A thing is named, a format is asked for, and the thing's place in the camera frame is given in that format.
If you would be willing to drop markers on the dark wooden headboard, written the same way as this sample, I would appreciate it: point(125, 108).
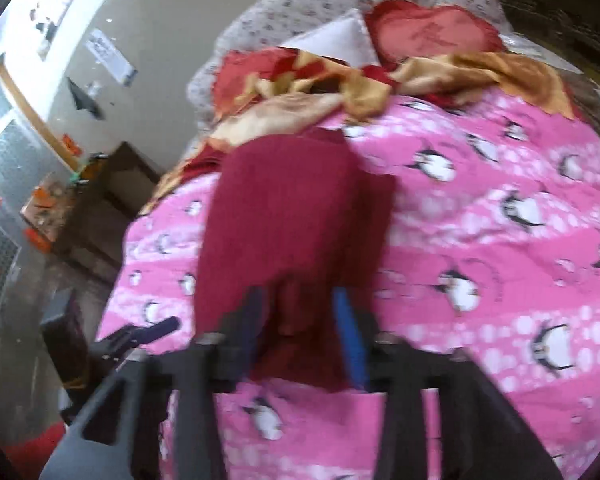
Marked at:
point(555, 10)

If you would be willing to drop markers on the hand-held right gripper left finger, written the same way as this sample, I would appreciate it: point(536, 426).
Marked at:
point(252, 325)

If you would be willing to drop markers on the glass panel door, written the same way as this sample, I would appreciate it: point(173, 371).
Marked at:
point(5, 160)

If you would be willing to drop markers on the red heart cushion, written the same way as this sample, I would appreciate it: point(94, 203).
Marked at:
point(430, 30)

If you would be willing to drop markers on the white pillow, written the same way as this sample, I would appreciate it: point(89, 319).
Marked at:
point(340, 40)

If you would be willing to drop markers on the dark wooden cabinet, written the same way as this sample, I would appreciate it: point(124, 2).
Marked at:
point(110, 210)

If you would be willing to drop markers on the maroon t-shirt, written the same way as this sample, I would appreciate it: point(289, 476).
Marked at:
point(290, 210)

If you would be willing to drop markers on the black hanging wall item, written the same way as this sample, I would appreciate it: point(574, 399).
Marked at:
point(85, 100)

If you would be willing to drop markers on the pink penguin blanket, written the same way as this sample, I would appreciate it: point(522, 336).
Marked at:
point(480, 260)

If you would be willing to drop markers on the white wall poster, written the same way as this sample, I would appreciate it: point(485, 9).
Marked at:
point(111, 55)

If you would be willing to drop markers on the dark box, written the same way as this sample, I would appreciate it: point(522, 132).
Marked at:
point(62, 340)

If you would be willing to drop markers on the framed wall picture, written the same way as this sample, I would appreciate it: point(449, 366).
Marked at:
point(55, 10)

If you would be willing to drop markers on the red floor mat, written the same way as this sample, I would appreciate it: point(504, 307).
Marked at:
point(35, 452)

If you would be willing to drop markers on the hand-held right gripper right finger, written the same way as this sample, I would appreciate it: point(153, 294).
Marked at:
point(351, 342)

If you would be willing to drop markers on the red and gold patterned blanket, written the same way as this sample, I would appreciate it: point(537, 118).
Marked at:
point(430, 75)

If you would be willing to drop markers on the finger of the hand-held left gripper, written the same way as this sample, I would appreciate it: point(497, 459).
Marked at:
point(150, 331)

